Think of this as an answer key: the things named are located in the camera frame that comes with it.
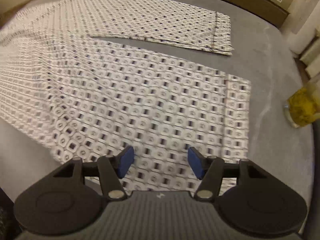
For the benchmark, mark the white standing air conditioner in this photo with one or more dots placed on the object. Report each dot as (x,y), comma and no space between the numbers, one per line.
(302,40)

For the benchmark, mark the long grey-brown TV cabinet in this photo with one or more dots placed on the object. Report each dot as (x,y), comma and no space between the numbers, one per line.
(245,2)

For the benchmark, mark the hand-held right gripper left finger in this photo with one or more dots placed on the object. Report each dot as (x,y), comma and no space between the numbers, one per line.
(125,161)

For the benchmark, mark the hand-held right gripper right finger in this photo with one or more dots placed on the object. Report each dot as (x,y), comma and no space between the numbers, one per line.
(196,162)

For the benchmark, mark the white black-patterned pants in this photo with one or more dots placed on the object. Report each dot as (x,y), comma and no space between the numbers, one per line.
(125,92)

